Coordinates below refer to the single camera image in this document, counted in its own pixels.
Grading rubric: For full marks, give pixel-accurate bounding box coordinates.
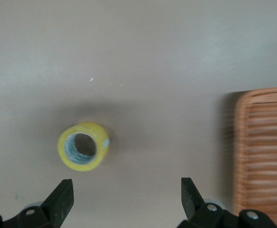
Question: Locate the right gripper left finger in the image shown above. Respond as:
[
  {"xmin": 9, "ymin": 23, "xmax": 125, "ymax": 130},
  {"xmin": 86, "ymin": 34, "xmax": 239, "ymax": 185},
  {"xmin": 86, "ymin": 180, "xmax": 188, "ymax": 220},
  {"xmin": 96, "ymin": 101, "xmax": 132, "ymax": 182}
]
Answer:
[{"xmin": 2, "ymin": 179, "xmax": 74, "ymax": 228}]

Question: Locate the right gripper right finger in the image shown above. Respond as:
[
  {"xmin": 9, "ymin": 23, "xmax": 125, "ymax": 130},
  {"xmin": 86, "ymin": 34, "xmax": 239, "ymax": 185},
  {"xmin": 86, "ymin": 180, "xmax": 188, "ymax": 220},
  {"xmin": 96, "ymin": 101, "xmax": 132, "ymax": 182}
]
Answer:
[{"xmin": 179, "ymin": 177, "xmax": 240, "ymax": 228}]

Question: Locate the brown deep wicker basket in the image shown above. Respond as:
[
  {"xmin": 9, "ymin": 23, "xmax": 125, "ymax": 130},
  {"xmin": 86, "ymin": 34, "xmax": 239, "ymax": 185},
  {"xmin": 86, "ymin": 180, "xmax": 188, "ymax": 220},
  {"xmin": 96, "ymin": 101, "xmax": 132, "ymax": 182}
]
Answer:
[{"xmin": 232, "ymin": 86, "xmax": 277, "ymax": 223}]

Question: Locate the yellow clear tape roll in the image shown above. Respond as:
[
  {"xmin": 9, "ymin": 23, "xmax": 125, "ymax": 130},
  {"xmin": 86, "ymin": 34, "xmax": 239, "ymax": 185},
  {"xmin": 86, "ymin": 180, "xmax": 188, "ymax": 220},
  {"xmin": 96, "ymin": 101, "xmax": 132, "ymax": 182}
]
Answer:
[{"xmin": 57, "ymin": 121, "xmax": 111, "ymax": 172}]

